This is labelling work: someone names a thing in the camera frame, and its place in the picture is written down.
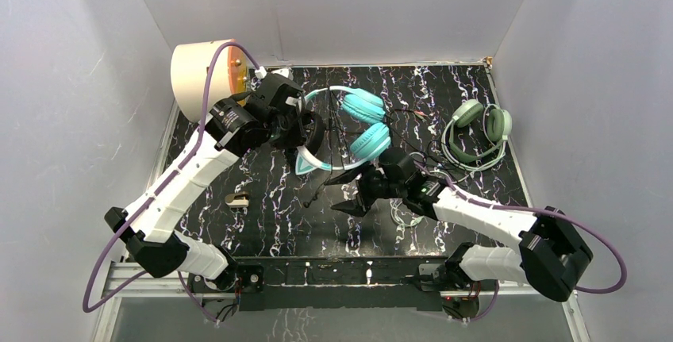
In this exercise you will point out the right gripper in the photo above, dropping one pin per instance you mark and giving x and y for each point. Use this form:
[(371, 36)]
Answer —
[(359, 205)]

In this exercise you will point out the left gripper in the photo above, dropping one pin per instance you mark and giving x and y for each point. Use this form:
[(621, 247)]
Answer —
[(303, 128)]

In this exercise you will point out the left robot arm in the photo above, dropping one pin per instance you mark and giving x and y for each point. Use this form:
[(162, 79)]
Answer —
[(270, 114)]

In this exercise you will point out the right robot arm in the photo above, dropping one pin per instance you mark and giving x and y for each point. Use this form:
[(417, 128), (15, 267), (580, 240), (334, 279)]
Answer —
[(539, 248)]

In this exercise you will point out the black headphones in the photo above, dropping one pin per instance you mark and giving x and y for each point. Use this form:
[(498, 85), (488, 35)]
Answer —
[(307, 130)]

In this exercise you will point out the green headphones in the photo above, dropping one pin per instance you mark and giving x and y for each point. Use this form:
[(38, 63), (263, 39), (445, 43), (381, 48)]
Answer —
[(497, 125)]

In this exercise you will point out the small tan white clip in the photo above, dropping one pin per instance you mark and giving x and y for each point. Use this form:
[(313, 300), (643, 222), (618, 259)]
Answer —
[(237, 200)]

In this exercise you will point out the cream cylindrical drum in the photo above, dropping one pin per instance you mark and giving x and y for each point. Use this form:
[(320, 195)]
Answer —
[(190, 64)]

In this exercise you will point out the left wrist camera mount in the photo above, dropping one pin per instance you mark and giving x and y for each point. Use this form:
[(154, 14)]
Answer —
[(275, 89)]

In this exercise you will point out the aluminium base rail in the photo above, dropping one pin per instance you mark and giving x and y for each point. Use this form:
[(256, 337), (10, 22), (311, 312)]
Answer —
[(331, 299)]

